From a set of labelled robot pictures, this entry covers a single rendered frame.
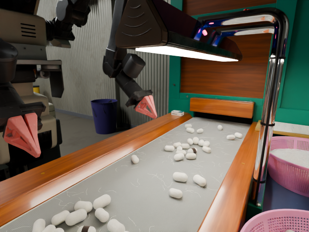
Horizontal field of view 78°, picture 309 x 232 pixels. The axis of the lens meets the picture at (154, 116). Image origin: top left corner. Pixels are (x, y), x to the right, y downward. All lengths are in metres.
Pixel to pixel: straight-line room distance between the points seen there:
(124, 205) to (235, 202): 0.22
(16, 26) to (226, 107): 0.93
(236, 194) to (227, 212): 0.06
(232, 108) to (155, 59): 2.02
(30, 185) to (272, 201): 0.59
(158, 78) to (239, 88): 1.91
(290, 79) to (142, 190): 0.78
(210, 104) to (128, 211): 0.71
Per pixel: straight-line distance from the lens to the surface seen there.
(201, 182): 0.48
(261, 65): 1.01
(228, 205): 0.41
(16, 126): 0.41
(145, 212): 0.41
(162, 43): 0.25
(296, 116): 1.02
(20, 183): 0.53
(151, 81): 2.88
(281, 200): 0.64
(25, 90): 0.96
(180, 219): 0.40
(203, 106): 1.00
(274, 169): 0.68
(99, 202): 0.42
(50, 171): 0.55
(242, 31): 0.60
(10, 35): 0.93
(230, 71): 1.03
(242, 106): 0.96
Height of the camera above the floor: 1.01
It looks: 14 degrees down
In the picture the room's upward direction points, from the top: straight up
